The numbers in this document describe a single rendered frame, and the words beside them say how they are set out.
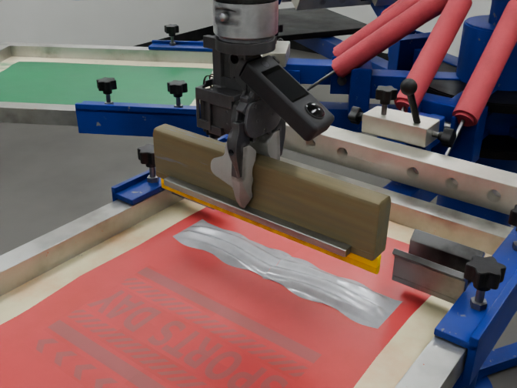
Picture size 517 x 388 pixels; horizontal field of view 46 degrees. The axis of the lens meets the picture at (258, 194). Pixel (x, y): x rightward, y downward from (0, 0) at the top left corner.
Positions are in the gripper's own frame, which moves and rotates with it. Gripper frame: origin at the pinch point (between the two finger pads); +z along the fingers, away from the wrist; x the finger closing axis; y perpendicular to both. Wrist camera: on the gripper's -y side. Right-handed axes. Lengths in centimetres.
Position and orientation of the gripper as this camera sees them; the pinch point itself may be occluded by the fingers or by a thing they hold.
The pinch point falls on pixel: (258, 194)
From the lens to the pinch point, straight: 79.6
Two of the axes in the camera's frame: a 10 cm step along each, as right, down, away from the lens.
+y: -7.9, -2.9, 5.4
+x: -6.1, 3.6, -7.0
